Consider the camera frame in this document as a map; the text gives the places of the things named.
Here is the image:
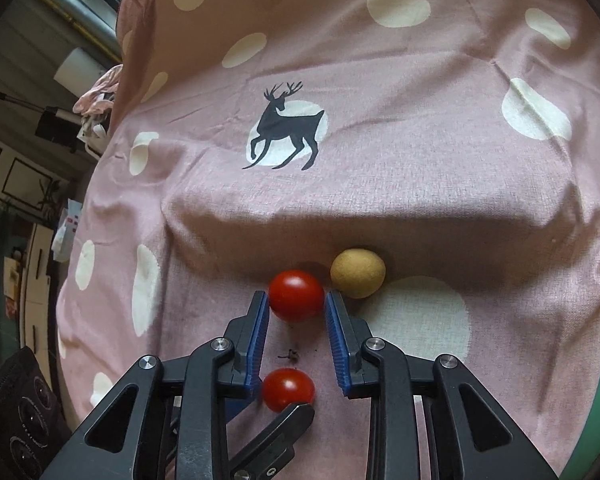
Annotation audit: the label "tan round fruit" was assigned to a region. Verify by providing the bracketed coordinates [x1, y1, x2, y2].
[329, 248, 386, 299]

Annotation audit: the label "black trigger lever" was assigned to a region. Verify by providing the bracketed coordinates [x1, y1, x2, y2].
[230, 403, 315, 480]

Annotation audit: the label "black camera box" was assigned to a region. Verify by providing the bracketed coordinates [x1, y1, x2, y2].
[0, 347, 71, 479]

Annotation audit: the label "black desk lamp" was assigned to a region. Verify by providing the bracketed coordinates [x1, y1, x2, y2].
[0, 91, 82, 153]

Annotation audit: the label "pink polka dot cloth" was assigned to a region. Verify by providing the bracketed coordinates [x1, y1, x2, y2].
[57, 0, 600, 470]

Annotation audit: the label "green plastic bowl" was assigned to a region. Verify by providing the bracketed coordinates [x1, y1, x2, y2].
[559, 349, 600, 480]

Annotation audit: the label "pink crumpled clothes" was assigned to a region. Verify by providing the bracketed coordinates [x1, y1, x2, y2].
[72, 63, 124, 162]

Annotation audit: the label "red cherry tomato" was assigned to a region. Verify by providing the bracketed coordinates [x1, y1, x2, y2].
[268, 270, 325, 323]
[262, 368, 315, 413]

